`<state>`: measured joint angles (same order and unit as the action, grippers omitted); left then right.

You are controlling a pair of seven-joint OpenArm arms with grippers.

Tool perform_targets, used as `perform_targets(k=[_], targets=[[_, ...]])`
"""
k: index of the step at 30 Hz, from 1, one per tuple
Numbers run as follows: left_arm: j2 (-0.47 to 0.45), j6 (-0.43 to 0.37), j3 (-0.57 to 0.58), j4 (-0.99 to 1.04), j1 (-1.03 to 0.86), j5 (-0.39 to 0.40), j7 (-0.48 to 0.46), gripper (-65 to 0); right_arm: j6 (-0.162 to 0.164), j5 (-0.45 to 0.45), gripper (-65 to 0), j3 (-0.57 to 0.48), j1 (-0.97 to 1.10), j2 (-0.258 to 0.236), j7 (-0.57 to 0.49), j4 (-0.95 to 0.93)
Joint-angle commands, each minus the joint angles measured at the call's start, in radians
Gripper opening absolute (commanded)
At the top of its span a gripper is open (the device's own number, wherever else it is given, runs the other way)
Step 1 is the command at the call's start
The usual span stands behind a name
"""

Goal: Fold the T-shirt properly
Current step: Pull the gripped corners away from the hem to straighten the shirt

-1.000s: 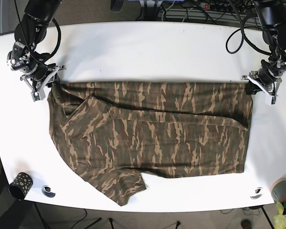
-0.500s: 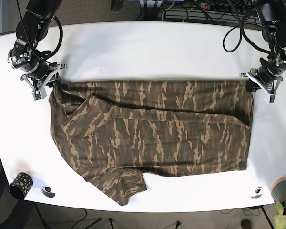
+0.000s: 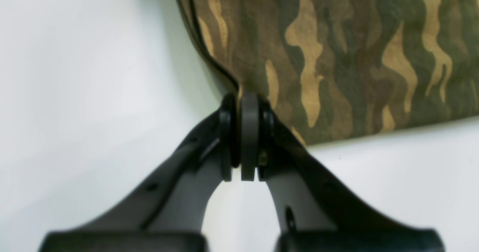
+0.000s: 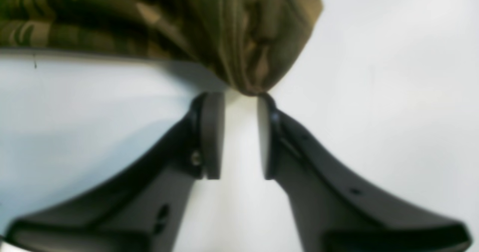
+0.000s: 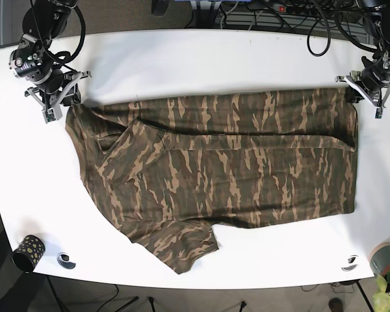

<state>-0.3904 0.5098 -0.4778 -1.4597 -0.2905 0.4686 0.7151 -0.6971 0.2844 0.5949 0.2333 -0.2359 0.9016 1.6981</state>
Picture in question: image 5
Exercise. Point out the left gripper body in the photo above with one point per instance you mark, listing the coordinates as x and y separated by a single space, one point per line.
373 82

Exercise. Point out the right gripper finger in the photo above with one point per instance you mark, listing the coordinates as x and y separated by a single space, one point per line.
73 97

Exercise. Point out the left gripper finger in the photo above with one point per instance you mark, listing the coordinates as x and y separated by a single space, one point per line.
352 95

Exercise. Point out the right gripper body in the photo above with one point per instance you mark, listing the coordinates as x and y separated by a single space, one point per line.
51 92

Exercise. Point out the camouflage pattern T-shirt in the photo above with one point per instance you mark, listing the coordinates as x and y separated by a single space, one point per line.
164 171

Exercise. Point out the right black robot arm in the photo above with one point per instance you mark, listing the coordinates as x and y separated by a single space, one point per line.
44 22

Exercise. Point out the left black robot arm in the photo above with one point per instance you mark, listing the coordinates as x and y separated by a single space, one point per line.
366 25

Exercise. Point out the grey tape roll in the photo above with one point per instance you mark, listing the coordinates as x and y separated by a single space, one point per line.
379 259

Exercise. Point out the black gold-dotted cup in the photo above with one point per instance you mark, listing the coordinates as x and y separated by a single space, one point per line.
28 253

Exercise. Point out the green potted plant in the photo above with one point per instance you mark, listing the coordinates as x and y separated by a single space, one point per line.
381 299

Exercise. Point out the left table cable grommet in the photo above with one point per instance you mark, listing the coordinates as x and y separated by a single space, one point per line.
64 261

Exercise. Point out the table cable grommet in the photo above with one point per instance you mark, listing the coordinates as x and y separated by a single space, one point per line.
64 261
350 264

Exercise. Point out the right table cable grommet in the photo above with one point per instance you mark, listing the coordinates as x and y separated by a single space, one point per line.
350 264

